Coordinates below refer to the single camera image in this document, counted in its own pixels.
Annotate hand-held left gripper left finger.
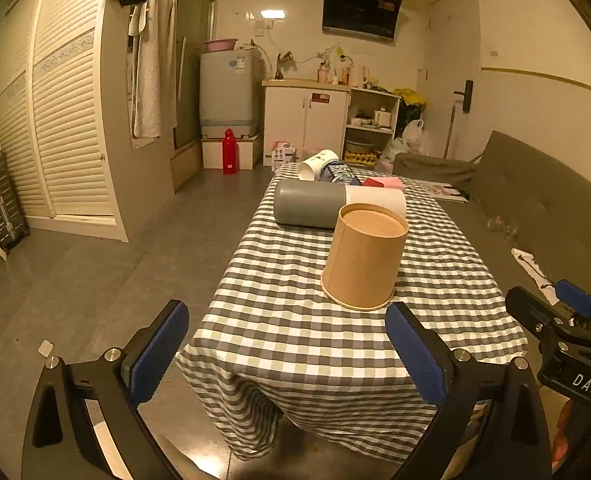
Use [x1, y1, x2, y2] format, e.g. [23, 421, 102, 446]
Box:
[22, 299, 191, 480]

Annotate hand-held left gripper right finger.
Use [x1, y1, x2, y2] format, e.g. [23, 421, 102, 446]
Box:
[385, 301, 567, 480]

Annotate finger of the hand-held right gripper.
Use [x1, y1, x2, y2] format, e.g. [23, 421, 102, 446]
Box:
[554, 280, 591, 319]
[505, 286, 573, 347]

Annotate brown paper cup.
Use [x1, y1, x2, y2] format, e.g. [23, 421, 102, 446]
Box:
[321, 203, 409, 312]

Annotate white paper cup green print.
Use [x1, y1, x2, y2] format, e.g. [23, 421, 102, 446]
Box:
[297, 149, 341, 182]

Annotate person's right hand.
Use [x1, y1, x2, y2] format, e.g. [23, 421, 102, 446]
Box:
[550, 399, 576, 476]

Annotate white cloth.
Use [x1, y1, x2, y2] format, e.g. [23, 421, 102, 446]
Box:
[511, 247, 559, 304]

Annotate clear glass items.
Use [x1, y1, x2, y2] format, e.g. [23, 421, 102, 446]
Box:
[486, 215, 519, 242]

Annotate grey sofa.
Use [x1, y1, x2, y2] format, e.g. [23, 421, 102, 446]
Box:
[392, 130, 591, 321]

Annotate checkered tablecloth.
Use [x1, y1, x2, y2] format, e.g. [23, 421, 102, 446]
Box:
[175, 161, 529, 462]

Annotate magazine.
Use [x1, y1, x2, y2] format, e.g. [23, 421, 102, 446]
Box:
[420, 182, 469, 204]

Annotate pink and red box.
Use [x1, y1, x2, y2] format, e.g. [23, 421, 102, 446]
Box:
[362, 175, 407, 192]

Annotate grey and white cylinder container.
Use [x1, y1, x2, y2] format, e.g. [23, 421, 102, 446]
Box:
[273, 178, 407, 229]

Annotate mop stick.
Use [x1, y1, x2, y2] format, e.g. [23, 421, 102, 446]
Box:
[443, 105, 459, 157]

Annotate white plastic bag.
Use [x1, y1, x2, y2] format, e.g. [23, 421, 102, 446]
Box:
[401, 119, 431, 157]
[378, 137, 409, 171]

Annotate dark ribbed suitcase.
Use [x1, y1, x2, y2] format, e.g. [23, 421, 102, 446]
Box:
[0, 152, 31, 256]

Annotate red bottle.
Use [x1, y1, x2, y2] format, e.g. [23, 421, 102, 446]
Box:
[222, 128, 239, 175]

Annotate white dotted package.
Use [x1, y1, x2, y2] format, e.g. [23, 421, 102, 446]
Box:
[270, 141, 299, 169]

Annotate white open shelf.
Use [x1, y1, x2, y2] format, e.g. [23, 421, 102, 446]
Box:
[344, 87, 401, 166]

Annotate white louvered wardrobe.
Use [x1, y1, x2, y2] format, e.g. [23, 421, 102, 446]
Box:
[0, 0, 132, 244]

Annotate white kitchen cabinet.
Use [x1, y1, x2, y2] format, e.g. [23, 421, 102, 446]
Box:
[262, 79, 351, 162]

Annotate grey washing machine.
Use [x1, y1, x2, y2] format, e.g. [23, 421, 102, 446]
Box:
[198, 49, 267, 139]

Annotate white door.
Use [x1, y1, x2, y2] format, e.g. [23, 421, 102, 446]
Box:
[415, 0, 478, 161]

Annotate white hanging towel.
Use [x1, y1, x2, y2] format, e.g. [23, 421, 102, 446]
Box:
[128, 0, 178, 140]

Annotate pink basin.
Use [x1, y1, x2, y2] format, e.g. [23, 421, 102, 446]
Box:
[202, 37, 240, 54]

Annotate metal faucet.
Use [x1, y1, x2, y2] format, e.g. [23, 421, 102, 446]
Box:
[275, 51, 296, 81]

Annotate black range hood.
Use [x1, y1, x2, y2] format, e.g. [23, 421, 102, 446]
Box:
[322, 0, 407, 44]

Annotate black door handle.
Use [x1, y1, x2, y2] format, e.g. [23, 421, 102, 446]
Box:
[454, 79, 475, 113]

